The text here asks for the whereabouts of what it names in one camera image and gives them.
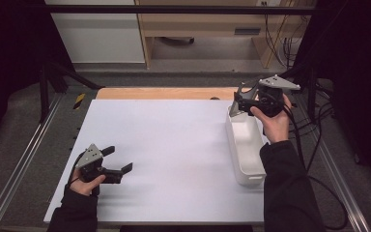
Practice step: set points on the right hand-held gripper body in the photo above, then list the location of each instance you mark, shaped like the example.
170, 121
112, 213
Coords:
272, 100

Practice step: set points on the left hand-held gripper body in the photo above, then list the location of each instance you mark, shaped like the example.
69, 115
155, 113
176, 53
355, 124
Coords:
91, 158

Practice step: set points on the white plastic storage bin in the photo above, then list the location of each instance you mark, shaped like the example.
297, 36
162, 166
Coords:
246, 145

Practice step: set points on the person's right hand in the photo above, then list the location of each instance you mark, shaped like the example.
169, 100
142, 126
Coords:
277, 127

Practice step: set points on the person's left hand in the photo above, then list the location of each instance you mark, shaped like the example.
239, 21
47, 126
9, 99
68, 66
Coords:
85, 188

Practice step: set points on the black metal stand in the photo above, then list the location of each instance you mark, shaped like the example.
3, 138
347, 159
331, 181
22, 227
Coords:
310, 90
56, 75

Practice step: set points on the white table board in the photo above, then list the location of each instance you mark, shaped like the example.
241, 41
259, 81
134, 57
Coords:
174, 154

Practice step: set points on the yellow and black striped marker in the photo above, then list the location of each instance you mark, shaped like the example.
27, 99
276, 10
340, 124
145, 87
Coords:
79, 101

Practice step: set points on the gray desk label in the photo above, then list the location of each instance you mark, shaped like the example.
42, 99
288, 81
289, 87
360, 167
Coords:
247, 31

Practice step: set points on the wooden table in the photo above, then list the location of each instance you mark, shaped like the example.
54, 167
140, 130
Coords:
161, 93

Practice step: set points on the wooden desk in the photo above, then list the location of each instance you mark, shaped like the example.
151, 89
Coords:
206, 22

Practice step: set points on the black curved object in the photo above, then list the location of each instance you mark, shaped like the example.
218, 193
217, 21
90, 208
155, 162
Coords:
177, 40

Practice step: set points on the black curtain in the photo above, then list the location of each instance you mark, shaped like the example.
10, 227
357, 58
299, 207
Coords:
9, 48
360, 64

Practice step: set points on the black horizontal bar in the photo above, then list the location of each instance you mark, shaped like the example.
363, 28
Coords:
174, 9

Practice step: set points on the white cabinet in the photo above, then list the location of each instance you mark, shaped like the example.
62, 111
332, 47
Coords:
99, 35

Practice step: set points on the aluminium rail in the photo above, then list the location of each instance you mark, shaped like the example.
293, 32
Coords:
19, 167
341, 187

